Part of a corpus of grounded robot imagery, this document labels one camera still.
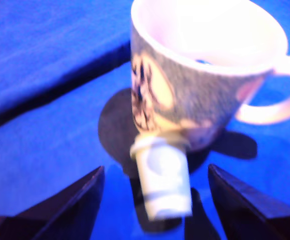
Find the white coffee capsule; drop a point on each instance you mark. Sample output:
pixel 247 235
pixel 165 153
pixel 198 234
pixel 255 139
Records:
pixel 165 180

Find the white cartoon print mug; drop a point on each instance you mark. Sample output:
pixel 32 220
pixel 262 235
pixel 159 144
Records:
pixel 197 100

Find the blue cloth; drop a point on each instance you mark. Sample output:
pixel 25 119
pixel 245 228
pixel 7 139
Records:
pixel 47 62

